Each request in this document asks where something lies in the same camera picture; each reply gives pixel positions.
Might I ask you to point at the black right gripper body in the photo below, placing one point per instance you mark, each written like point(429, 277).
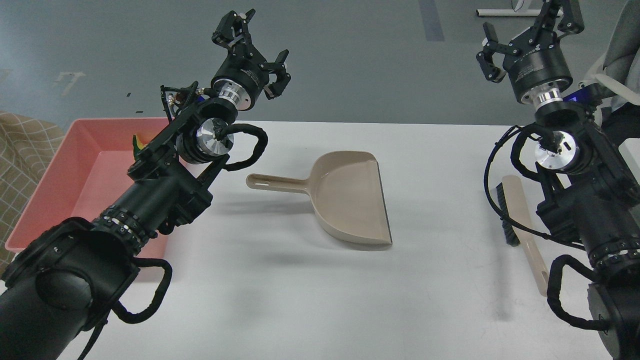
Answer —
point(537, 69)

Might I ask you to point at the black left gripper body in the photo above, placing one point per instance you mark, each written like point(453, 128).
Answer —
point(244, 69)

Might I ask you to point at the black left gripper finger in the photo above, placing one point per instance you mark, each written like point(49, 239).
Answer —
point(232, 33)
point(278, 68)

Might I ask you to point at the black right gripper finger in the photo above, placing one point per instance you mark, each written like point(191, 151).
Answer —
point(485, 57)
point(562, 15)

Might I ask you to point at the beige plastic dustpan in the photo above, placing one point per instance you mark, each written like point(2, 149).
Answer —
point(346, 193)

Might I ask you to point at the yellow green sponge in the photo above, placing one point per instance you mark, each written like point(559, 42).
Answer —
point(139, 142)

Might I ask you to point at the beige hand brush black bristles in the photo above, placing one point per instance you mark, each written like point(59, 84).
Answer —
point(513, 204)

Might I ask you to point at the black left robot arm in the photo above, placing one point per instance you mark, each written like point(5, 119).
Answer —
point(75, 274)

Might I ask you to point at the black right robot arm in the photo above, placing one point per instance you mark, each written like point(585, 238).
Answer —
point(572, 149)

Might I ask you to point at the pink plastic bin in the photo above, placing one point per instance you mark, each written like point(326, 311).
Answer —
point(86, 175)

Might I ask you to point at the white bar on floor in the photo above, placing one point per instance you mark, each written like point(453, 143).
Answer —
point(507, 13)

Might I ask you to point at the white office chair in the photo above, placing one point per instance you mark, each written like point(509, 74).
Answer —
point(622, 85)

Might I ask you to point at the beige checkered cloth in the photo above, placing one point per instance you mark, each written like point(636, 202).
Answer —
point(27, 146)

